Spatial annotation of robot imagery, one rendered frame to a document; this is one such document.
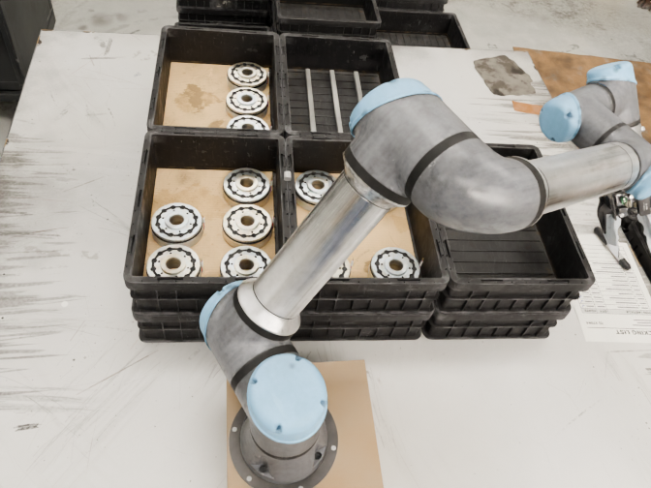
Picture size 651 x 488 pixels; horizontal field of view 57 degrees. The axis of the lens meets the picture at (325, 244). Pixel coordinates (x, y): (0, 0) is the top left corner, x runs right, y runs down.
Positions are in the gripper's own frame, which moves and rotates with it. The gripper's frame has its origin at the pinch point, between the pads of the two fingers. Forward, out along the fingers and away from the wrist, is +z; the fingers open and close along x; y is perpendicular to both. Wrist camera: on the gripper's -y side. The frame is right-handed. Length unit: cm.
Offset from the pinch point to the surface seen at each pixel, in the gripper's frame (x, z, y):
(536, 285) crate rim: -18.9, 1.5, 6.9
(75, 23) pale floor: -206, -102, -171
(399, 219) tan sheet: -44.3, -12.1, -10.7
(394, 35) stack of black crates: -51, -52, -161
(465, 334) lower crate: -35.0, 14.2, -1.8
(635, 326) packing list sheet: 2.2, 27.7, -18.9
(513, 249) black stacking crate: -21.4, 0.7, -12.6
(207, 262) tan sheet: -80, -18, 14
